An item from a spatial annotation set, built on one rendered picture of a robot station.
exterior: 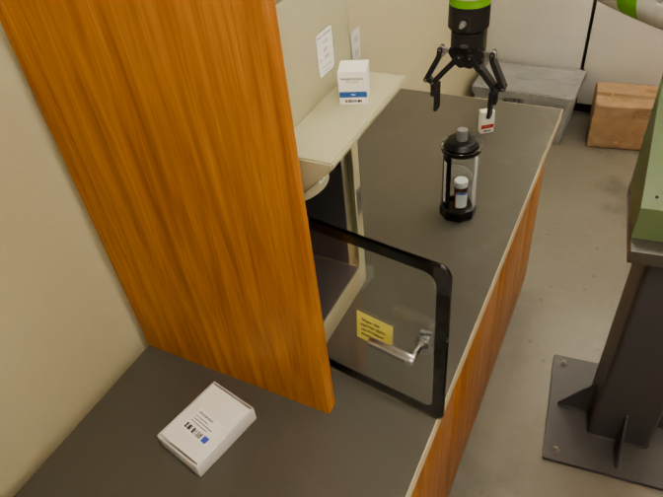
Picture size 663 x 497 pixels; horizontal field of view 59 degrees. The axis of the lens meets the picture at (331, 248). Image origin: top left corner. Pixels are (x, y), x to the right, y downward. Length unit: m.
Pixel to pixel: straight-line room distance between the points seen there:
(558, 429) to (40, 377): 1.77
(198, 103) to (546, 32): 3.38
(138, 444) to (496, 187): 1.20
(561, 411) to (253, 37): 1.98
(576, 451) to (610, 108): 2.12
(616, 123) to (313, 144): 3.03
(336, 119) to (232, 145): 0.22
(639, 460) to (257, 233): 1.78
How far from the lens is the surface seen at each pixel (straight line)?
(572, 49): 4.09
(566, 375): 2.55
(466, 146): 1.56
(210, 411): 1.27
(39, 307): 1.27
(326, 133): 0.98
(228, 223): 0.98
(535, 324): 2.72
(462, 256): 1.58
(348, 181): 1.33
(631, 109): 3.81
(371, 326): 1.08
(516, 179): 1.87
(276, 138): 0.81
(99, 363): 1.44
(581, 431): 2.41
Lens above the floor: 1.99
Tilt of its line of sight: 41 degrees down
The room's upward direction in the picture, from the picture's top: 7 degrees counter-clockwise
